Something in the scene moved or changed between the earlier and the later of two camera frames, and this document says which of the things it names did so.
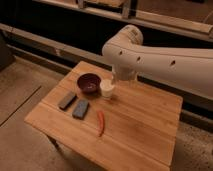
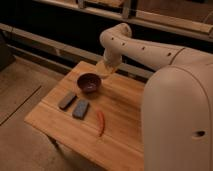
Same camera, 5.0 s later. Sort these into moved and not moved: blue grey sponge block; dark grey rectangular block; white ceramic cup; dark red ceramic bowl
Moved: white ceramic cup
Not moved: blue grey sponge block; dark red ceramic bowl; dark grey rectangular block
